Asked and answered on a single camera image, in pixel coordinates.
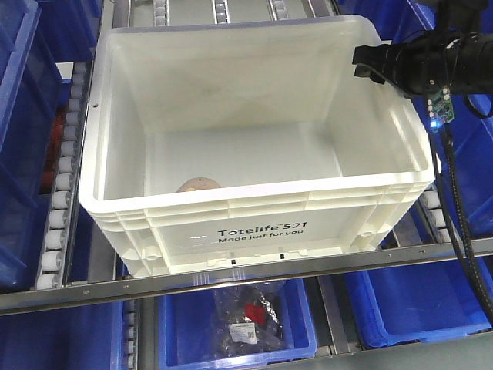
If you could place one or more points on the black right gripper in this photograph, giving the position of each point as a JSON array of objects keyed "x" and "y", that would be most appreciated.
[{"x": 420, "y": 67}]

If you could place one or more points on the white plastic Totelife tote box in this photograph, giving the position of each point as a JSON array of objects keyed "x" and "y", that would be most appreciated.
[{"x": 311, "y": 160}]

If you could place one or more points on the pink plush ball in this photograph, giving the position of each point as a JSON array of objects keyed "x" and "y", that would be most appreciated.
[{"x": 198, "y": 183}]

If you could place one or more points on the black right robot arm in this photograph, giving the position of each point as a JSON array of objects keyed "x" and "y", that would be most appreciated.
[{"x": 473, "y": 72}]

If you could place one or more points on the small green circuit board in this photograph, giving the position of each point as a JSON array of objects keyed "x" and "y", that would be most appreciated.
[{"x": 440, "y": 109}]

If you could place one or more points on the blue bin upper right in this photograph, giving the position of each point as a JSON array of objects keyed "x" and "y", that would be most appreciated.
[{"x": 401, "y": 21}]

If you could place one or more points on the right white roller track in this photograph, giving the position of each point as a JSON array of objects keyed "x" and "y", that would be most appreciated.
[{"x": 430, "y": 201}]

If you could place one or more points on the white roller track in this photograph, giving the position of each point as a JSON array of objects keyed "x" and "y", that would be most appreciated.
[
  {"x": 430, "y": 201},
  {"x": 63, "y": 208}
]

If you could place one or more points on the blue plastic bin right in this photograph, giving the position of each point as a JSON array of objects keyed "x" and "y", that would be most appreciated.
[{"x": 420, "y": 302}]

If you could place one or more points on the blue plastic bin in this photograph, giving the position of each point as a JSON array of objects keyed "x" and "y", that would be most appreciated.
[
  {"x": 84, "y": 337},
  {"x": 420, "y": 302},
  {"x": 186, "y": 331}
]

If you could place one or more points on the rear roller tracks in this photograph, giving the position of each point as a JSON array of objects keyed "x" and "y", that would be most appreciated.
[{"x": 180, "y": 13}]

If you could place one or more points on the clear bag with label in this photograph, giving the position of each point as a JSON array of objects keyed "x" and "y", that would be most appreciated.
[{"x": 248, "y": 319}]

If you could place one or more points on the blue plastic bin centre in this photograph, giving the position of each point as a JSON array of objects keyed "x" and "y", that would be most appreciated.
[{"x": 186, "y": 331}]

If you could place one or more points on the blue bin upper left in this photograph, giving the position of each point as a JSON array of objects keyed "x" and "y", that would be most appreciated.
[{"x": 30, "y": 85}]

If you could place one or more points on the left white roller track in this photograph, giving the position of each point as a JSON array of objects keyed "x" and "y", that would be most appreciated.
[{"x": 63, "y": 208}]

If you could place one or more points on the blue plastic bin left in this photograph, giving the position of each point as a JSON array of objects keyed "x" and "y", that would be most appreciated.
[{"x": 84, "y": 337}]

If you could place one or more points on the metal shelf front rail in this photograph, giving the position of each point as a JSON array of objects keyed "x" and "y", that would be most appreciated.
[{"x": 121, "y": 290}]

